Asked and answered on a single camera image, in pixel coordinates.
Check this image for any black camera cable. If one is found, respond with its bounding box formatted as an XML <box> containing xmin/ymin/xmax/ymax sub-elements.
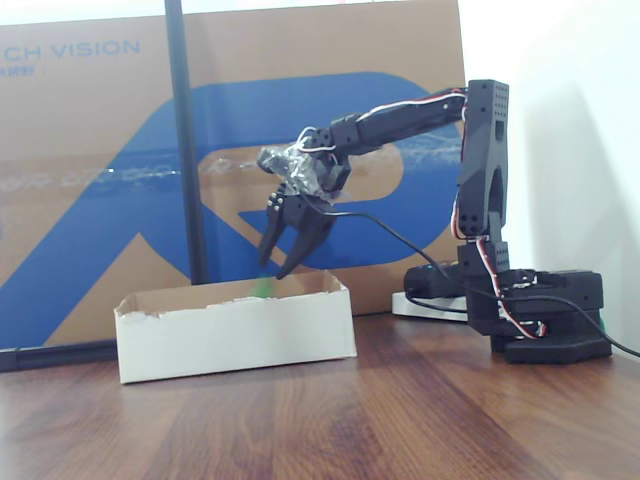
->
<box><xmin>312</xmin><ymin>209</ymin><xmax>640</xmax><ymax>359</ymax></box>

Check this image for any white power strip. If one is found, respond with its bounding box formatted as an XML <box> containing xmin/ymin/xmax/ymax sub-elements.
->
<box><xmin>392</xmin><ymin>291</ymin><xmax>469</xmax><ymax>324</ymax></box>

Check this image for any white cardboard box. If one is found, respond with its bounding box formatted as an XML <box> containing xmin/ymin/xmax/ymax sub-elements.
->
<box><xmin>113</xmin><ymin>268</ymin><xmax>359</xmax><ymax>385</ymax></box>

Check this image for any black metal frame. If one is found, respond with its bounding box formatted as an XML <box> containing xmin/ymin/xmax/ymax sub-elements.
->
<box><xmin>0</xmin><ymin>0</ymin><xmax>209</xmax><ymax>374</ymax></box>

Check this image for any tape-wrapped wrist camera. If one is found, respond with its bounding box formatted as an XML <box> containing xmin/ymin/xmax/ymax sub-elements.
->
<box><xmin>255</xmin><ymin>142</ymin><xmax>332</xmax><ymax>202</ymax></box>

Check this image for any brown carton with blue print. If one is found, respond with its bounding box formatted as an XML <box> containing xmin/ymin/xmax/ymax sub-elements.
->
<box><xmin>0</xmin><ymin>0</ymin><xmax>469</xmax><ymax>351</ymax></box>

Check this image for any black power adapter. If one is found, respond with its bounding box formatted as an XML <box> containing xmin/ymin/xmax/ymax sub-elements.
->
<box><xmin>403</xmin><ymin>263</ymin><xmax>469</xmax><ymax>301</ymax></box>

